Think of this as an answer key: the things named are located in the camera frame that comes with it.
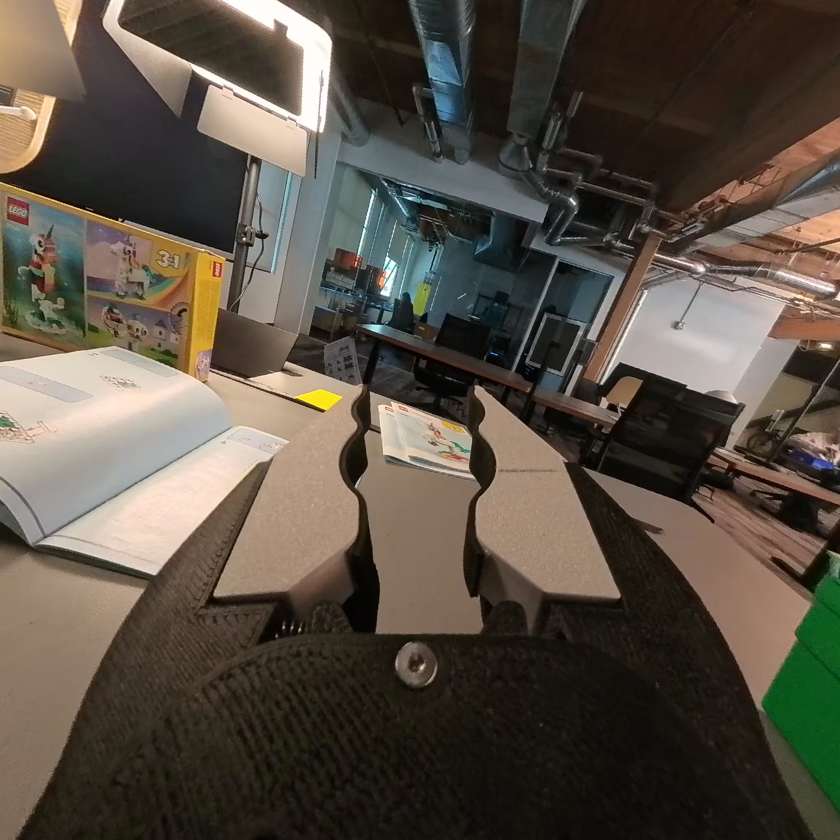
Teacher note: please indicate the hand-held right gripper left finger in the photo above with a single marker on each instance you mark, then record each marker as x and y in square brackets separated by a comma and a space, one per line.
[295, 505]

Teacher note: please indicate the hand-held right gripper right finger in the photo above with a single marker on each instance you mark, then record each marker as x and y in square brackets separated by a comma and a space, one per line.
[541, 518]

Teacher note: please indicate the closed lego instruction booklet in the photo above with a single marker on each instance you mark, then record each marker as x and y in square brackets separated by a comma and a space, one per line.
[433, 443]
[385, 433]

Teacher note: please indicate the yellow lego set box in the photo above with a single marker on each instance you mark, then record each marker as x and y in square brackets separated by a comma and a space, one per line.
[98, 275]

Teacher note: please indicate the yellow sticky note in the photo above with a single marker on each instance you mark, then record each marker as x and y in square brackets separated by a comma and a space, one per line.
[319, 400]

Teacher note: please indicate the small wooden table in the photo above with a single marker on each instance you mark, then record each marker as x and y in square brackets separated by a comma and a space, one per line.
[577, 407]

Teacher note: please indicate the wooden chair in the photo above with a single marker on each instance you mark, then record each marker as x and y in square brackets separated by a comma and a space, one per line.
[625, 392]

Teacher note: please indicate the small upright paper leaflet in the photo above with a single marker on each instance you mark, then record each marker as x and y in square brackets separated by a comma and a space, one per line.
[342, 359]

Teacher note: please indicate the black mesh chair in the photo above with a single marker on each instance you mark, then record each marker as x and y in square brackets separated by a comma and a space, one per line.
[679, 430]

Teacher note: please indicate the dark grey board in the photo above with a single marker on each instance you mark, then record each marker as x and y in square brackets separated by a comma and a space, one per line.
[253, 341]

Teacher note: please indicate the white framed panel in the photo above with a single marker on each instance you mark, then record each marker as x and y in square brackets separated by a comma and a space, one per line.
[556, 342]

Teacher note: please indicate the open pale blue instruction booklet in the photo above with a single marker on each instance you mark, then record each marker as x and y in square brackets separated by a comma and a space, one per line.
[124, 439]

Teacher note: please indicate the long wooden table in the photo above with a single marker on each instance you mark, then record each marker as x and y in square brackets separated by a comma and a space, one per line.
[410, 344]

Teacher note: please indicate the black office chair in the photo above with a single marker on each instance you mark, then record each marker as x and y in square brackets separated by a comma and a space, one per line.
[459, 338]

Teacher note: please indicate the low wooden bench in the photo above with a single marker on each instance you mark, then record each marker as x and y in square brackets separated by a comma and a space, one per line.
[781, 476]

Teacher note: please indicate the black light stand pole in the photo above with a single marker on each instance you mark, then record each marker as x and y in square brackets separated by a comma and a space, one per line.
[246, 216]

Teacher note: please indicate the green box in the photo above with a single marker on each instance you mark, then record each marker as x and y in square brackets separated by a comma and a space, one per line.
[807, 695]

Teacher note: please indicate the large black display panel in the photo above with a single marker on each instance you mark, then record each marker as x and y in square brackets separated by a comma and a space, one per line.
[131, 164]

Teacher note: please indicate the studio light panel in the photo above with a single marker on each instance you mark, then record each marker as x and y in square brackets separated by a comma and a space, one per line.
[216, 59]

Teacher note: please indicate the light wooden board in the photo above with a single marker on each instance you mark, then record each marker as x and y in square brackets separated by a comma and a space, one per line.
[19, 138]

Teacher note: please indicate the wooden support post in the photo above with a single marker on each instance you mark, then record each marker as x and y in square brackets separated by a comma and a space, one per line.
[623, 308]

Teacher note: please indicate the silver air duct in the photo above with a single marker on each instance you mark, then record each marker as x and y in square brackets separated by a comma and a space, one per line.
[541, 59]
[446, 65]

